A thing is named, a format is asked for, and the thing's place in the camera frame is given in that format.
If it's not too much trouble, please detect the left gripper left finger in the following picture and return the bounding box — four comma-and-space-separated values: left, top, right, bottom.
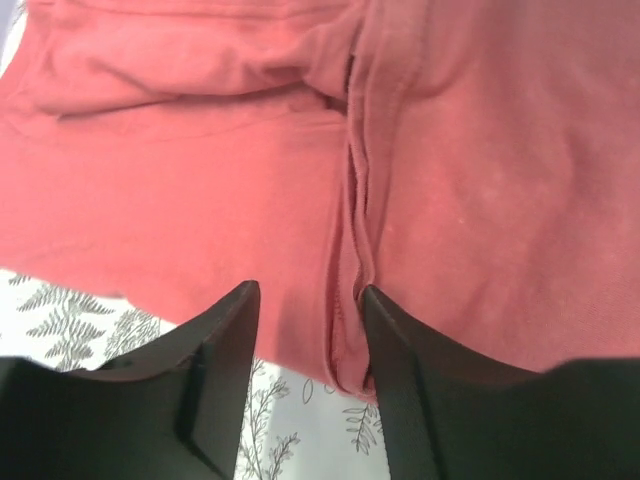
1, 281, 260, 479

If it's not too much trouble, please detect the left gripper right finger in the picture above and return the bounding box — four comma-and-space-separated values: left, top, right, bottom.
363, 286, 639, 479

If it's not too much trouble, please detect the salmon pink t shirt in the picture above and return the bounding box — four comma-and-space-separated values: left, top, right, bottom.
1, 1, 639, 395

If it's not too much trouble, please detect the floral table mat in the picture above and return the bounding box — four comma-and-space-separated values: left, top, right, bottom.
1, 1, 387, 479

